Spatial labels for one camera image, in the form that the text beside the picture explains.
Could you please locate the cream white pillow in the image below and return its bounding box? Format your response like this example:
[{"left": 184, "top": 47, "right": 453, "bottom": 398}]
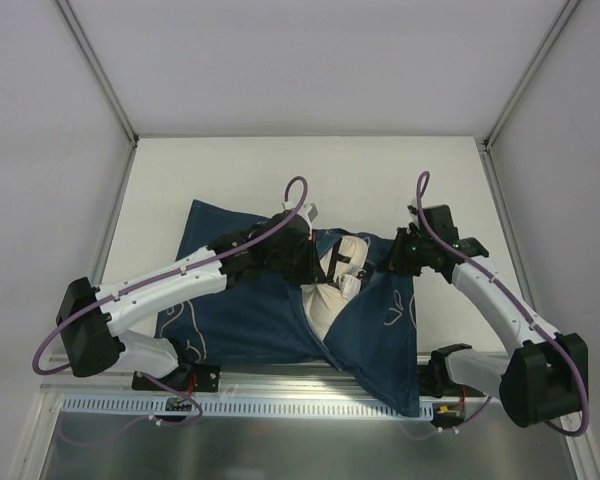
[{"left": 301, "top": 235, "right": 369, "bottom": 340}]

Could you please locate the blue whale pillowcase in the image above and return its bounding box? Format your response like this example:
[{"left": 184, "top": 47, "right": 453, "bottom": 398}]
[{"left": 155, "top": 228, "right": 419, "bottom": 417}]

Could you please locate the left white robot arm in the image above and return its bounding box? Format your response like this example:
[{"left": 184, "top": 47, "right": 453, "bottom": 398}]
[{"left": 56, "top": 204, "right": 326, "bottom": 390}]

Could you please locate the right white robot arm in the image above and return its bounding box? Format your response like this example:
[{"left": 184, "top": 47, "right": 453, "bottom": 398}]
[{"left": 386, "top": 205, "right": 589, "bottom": 428}]

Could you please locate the aluminium mounting rail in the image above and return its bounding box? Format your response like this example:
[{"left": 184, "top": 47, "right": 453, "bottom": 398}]
[{"left": 39, "top": 353, "right": 501, "bottom": 401}]

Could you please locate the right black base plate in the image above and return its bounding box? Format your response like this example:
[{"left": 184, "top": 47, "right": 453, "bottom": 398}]
[{"left": 417, "top": 362, "right": 485, "bottom": 398}]

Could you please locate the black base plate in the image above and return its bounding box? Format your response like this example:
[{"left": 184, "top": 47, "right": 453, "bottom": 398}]
[
  {"left": 131, "top": 364, "right": 221, "bottom": 393},
  {"left": 417, "top": 362, "right": 485, "bottom": 398}
]

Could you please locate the white slotted cable duct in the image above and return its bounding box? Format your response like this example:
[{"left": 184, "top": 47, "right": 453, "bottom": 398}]
[{"left": 59, "top": 394, "right": 436, "bottom": 421}]

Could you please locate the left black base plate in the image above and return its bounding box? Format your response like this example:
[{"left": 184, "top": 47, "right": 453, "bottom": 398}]
[{"left": 131, "top": 364, "right": 221, "bottom": 393}]

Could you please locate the left aluminium frame post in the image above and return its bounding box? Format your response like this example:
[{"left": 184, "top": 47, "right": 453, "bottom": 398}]
[{"left": 54, "top": 0, "right": 140, "bottom": 147}]

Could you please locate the aluminium frame post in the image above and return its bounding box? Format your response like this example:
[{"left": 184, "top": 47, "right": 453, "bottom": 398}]
[
  {"left": 482, "top": 0, "right": 582, "bottom": 151},
  {"left": 54, "top": 0, "right": 140, "bottom": 147}
]

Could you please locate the right aluminium frame post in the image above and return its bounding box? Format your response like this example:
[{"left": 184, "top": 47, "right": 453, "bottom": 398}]
[{"left": 482, "top": 0, "right": 582, "bottom": 151}]

